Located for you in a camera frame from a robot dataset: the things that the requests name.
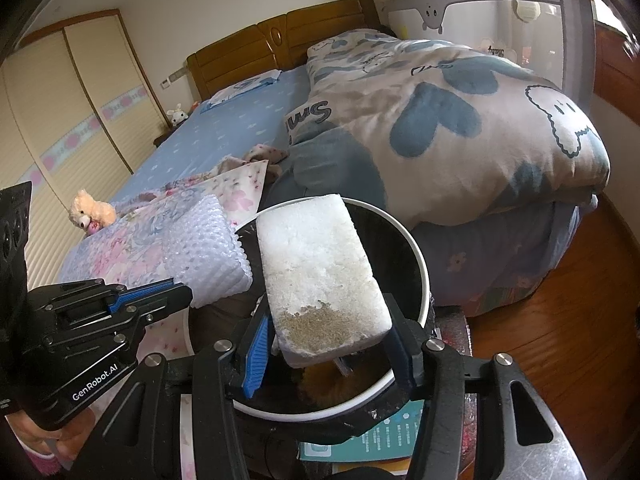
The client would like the cloud print duvet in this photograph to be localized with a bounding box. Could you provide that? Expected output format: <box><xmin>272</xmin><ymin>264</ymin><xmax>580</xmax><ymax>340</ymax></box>
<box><xmin>282</xmin><ymin>29</ymin><xmax>614</xmax><ymax>234</ymax></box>

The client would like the cream sliding door wardrobe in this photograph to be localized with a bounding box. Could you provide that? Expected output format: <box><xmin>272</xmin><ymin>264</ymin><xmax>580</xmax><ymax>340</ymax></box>
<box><xmin>0</xmin><ymin>10</ymin><xmax>172</xmax><ymax>282</ymax></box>

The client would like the person's left hand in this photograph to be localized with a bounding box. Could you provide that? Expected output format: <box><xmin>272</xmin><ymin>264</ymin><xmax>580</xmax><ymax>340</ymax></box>
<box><xmin>7</xmin><ymin>407</ymin><xmax>96</xmax><ymax>473</ymax></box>

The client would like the white bin with black liner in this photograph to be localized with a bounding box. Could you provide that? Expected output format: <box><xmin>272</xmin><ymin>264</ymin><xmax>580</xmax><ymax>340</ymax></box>
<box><xmin>187</xmin><ymin>197</ymin><xmax>434</xmax><ymax>422</ymax></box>

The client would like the white foam block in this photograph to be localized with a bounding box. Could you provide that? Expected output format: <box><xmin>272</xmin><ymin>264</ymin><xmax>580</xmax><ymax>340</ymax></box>
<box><xmin>255</xmin><ymin>192</ymin><xmax>394</xmax><ymax>367</ymax></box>

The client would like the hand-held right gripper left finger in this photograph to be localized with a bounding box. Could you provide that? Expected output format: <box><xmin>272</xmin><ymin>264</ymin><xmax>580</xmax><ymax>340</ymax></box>
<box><xmin>82</xmin><ymin>305</ymin><xmax>274</xmax><ymax>480</ymax></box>

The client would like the wooden bed with blue sheet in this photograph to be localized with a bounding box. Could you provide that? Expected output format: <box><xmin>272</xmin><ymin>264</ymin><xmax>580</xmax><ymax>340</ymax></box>
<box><xmin>131</xmin><ymin>0</ymin><xmax>583</xmax><ymax>317</ymax></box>

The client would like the blue printed pillow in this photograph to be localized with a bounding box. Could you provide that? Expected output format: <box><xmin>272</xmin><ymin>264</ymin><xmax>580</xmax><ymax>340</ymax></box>
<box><xmin>200</xmin><ymin>68</ymin><xmax>282</xmax><ymax>112</ymax></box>

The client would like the teal booklet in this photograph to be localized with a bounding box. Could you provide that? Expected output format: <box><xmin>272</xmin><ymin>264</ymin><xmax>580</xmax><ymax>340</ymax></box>
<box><xmin>299</xmin><ymin>399</ymin><xmax>427</xmax><ymax>467</ymax></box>

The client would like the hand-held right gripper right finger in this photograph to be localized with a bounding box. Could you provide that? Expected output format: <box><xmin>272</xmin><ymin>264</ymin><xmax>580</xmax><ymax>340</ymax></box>
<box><xmin>384</xmin><ymin>294</ymin><xmax>577</xmax><ymax>480</ymax></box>

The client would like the grey bed guard rail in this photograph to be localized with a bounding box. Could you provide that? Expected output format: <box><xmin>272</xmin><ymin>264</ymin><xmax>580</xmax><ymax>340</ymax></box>
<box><xmin>382</xmin><ymin>0</ymin><xmax>599</xmax><ymax>117</ymax></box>

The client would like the beige patterned cloth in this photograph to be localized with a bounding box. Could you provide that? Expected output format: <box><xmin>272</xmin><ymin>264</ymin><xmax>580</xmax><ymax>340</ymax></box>
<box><xmin>219</xmin><ymin>143</ymin><xmax>287</xmax><ymax>182</ymax></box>

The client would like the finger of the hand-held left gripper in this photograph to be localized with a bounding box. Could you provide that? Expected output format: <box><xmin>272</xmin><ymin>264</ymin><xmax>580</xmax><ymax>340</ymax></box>
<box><xmin>127</xmin><ymin>286</ymin><xmax>194</xmax><ymax>324</ymax></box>
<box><xmin>107</xmin><ymin>281</ymin><xmax>177</xmax><ymax>312</ymax></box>

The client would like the beige teddy bear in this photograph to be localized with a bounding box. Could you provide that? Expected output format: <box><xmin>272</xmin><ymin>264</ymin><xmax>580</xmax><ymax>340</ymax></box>
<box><xmin>69</xmin><ymin>188</ymin><xmax>118</xmax><ymax>237</ymax></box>

